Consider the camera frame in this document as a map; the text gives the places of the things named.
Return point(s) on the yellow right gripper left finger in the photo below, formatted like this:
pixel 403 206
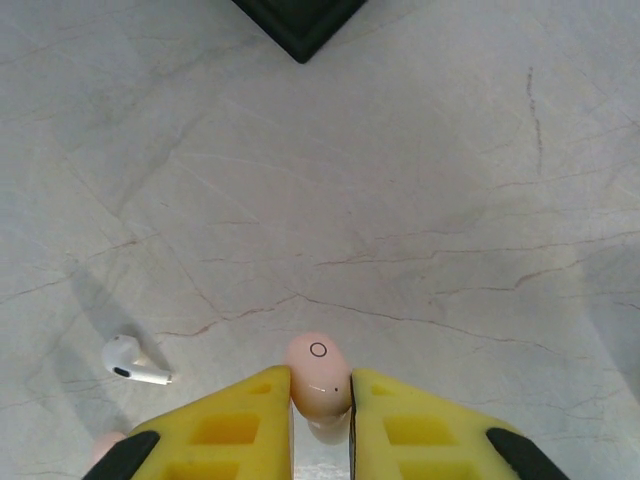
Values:
pixel 270 425

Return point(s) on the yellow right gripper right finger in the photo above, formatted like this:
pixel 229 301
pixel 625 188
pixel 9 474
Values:
pixel 370 425

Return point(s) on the pink earbud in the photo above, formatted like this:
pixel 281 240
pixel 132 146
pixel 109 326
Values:
pixel 315 370
pixel 107 442

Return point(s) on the white stem earbud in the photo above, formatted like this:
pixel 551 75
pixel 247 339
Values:
pixel 120 357

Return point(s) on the black folding chessboard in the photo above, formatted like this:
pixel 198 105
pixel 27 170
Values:
pixel 300 25

